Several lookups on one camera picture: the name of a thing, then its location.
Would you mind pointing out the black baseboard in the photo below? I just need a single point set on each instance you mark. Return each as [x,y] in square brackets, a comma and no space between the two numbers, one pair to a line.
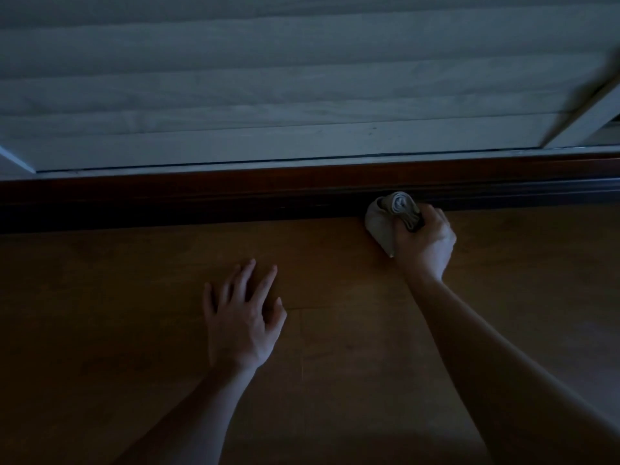
[194,213]

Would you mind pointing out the grey cleaning cloth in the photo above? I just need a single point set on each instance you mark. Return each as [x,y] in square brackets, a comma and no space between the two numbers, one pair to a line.
[380,227]

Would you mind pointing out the person's left forearm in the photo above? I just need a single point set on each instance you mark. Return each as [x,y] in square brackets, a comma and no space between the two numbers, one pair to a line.
[194,421]

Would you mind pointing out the person's left hand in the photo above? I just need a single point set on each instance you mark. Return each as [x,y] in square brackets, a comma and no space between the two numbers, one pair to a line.
[239,334]

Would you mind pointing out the person's right hand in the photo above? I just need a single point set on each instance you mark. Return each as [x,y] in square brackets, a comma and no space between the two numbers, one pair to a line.
[426,251]

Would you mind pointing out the person's right forearm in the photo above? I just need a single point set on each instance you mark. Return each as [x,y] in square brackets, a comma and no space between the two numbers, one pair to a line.
[518,372]

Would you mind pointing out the white louvered sliding door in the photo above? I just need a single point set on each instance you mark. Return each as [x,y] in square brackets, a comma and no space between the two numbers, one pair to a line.
[290,77]

